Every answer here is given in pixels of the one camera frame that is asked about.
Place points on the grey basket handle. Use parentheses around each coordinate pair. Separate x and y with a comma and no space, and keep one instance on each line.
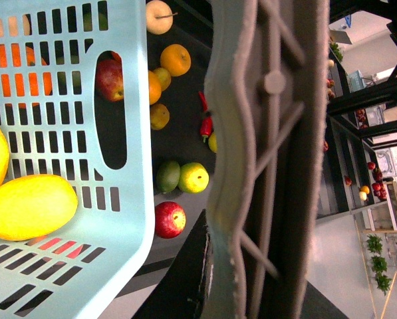
(265,86)

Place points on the light blue plastic basket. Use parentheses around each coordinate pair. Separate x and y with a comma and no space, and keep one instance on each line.
(102,148)

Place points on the red apple on shelf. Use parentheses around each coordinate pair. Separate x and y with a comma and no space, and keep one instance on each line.
(109,80)

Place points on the green yellow apple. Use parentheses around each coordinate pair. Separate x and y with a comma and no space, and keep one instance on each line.
(194,178)

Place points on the green mango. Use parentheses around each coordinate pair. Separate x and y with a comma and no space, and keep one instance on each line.
(168,176)

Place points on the red chili pepper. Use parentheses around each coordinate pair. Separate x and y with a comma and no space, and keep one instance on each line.
(206,128)

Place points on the red yellow apple front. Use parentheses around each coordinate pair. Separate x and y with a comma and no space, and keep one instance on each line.
(170,220)

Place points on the white pear far right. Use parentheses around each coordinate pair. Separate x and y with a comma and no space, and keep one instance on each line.
(159,17)

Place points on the small orange back right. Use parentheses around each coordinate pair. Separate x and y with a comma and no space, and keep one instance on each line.
(24,75)

